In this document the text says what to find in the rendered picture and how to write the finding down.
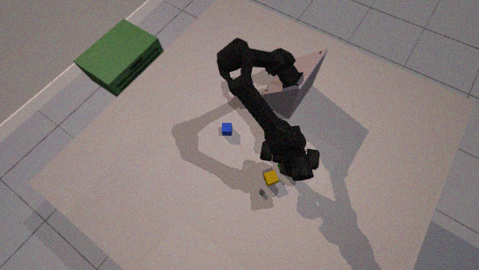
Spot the blue block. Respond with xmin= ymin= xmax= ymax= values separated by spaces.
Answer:
xmin=222 ymin=123 xmax=232 ymax=135

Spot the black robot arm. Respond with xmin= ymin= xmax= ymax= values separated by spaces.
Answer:
xmin=217 ymin=39 xmax=313 ymax=181

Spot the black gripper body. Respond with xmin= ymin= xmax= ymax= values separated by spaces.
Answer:
xmin=260 ymin=141 xmax=319 ymax=170

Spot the yellow block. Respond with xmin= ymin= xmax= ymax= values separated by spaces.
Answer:
xmin=263 ymin=170 xmax=279 ymax=186

